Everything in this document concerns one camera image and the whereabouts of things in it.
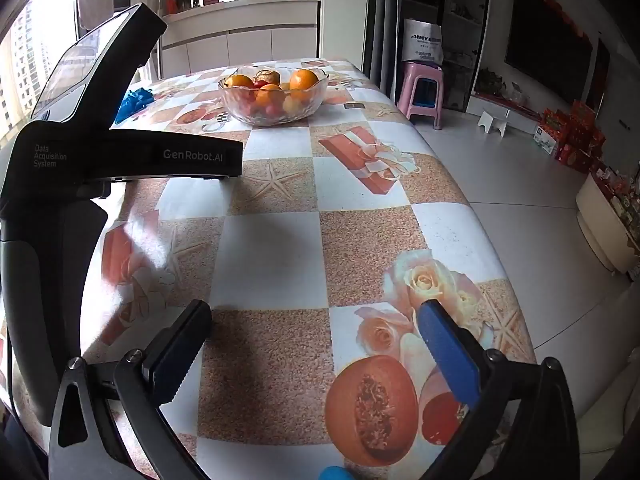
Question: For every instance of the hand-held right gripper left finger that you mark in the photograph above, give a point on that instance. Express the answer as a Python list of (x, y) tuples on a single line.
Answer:
[(172, 360)]

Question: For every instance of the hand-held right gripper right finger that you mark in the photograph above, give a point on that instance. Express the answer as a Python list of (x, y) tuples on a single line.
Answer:
[(445, 355)]

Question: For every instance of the clear glass bowl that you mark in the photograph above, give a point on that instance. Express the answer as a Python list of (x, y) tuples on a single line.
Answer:
[(240, 112)]

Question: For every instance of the blue disposable gloves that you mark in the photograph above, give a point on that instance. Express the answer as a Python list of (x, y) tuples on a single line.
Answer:
[(132, 102)]

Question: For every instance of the large orange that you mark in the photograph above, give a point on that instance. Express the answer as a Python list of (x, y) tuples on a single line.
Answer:
[(303, 80), (240, 81), (270, 94)]

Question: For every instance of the checkered printed tablecloth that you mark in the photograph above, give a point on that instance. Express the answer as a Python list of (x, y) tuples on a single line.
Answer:
[(270, 260)]

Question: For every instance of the white counter cabinet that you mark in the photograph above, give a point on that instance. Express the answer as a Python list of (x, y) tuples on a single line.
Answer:
[(240, 42)]

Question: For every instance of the white round side table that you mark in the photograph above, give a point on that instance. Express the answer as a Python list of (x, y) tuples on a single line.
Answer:
[(600, 230)]

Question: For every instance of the white step stool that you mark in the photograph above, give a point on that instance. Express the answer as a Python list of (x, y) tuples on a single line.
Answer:
[(492, 120)]

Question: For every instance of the white low console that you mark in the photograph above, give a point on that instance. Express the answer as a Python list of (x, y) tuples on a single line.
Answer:
[(520, 115)]

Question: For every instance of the pile of red gift boxes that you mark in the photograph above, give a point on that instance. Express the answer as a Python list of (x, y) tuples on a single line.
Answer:
[(575, 135)]

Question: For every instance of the pink plastic stool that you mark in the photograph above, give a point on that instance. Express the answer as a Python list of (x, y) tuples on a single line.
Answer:
[(425, 72)]

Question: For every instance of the white printed bag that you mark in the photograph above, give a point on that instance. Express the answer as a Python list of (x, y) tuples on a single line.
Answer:
[(422, 42)]

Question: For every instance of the dark glass display cabinet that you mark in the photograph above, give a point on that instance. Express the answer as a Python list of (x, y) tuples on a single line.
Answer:
[(445, 10)]

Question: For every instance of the wall television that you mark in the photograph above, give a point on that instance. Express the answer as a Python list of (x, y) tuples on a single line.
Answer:
[(547, 52)]

